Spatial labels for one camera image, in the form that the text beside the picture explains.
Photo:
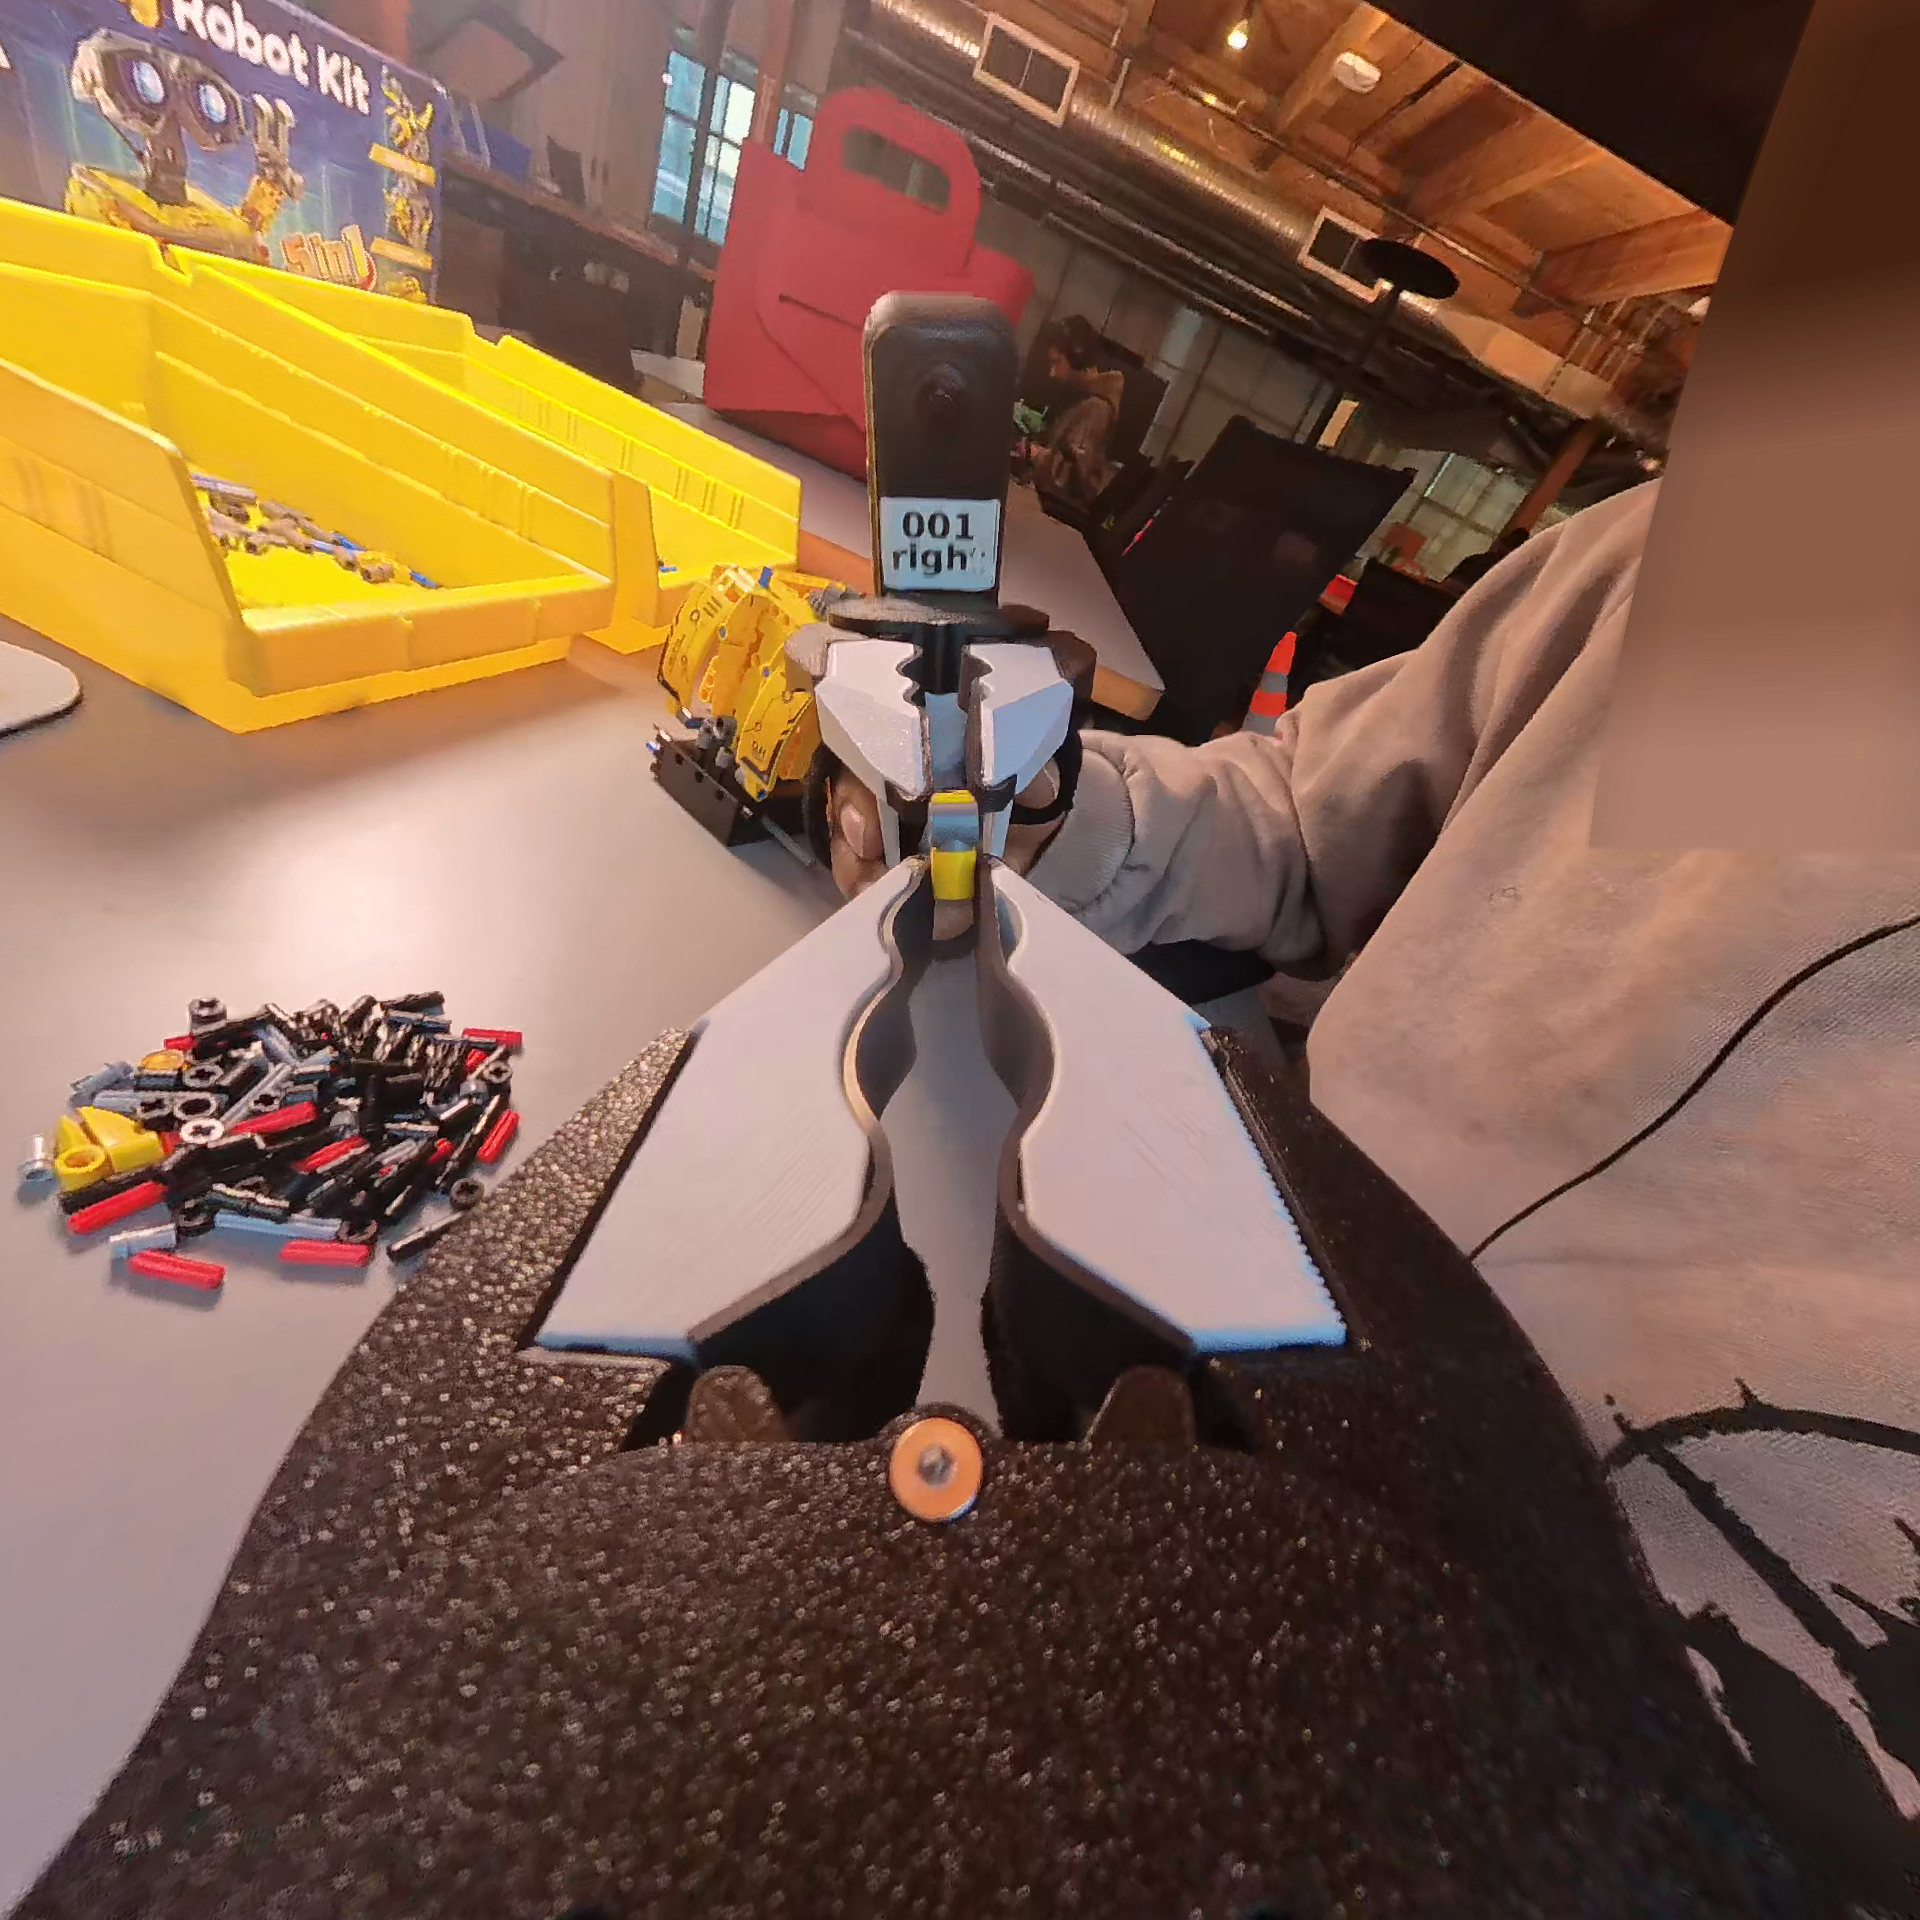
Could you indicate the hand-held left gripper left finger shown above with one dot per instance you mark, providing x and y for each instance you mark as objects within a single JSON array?
[{"x": 720, "y": 1184}]

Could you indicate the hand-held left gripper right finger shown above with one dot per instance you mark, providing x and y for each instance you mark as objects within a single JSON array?
[{"x": 1170, "y": 1184}]

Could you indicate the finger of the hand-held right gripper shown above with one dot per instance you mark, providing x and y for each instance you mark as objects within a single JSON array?
[
  {"x": 868, "y": 714},
  {"x": 1026, "y": 714}
]

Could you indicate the yellow block robot model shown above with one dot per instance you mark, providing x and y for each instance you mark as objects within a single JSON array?
[{"x": 743, "y": 675}]

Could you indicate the long yellow perforated beam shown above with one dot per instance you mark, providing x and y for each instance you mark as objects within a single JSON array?
[{"x": 954, "y": 873}]

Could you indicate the yellow bin with divider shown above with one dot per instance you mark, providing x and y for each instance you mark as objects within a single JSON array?
[{"x": 375, "y": 660}]

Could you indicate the person's right forearm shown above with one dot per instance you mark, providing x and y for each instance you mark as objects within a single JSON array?
[{"x": 1276, "y": 810}]

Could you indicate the grey desk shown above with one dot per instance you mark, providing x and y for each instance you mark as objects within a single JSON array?
[{"x": 450, "y": 869}]

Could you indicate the person's right hand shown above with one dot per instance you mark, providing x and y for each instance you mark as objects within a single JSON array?
[{"x": 857, "y": 832}]

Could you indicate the red felt bag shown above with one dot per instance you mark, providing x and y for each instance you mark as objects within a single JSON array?
[{"x": 796, "y": 299}]

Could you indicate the large black chair back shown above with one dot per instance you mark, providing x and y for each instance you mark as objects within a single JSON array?
[{"x": 1259, "y": 570}]

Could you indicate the yellow plastic bin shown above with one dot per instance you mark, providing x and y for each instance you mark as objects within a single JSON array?
[{"x": 675, "y": 494}]

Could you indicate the ceiling air vent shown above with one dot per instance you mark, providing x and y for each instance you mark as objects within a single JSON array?
[
  {"x": 1339, "y": 245},
  {"x": 1026, "y": 67}
]

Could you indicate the pile of black red pins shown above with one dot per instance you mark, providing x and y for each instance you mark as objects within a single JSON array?
[{"x": 283, "y": 1124}]

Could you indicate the person's grey hoodie torso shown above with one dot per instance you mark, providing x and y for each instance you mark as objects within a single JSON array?
[{"x": 1650, "y": 1124}]

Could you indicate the black pole with disc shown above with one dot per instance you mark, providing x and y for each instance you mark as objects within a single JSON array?
[{"x": 1415, "y": 269}]

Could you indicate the heap of assorted small parts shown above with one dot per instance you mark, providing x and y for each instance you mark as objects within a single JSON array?
[{"x": 300, "y": 539}]

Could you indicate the dark blue toy box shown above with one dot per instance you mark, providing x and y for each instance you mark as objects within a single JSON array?
[{"x": 300, "y": 89}]

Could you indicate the white wooden book stand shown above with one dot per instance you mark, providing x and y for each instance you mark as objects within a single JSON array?
[{"x": 31, "y": 690}]

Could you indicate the metal air duct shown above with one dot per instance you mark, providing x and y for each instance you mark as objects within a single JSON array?
[{"x": 1201, "y": 164}]

